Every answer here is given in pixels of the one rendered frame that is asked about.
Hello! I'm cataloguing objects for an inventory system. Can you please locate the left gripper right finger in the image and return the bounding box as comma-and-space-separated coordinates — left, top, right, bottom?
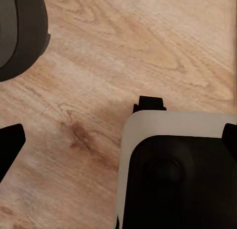
222, 123, 237, 163

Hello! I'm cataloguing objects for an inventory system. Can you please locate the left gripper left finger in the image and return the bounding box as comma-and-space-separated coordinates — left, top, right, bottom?
0, 123, 26, 182

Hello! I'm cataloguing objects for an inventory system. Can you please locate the cauldron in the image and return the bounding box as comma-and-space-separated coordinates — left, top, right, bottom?
0, 0, 51, 81

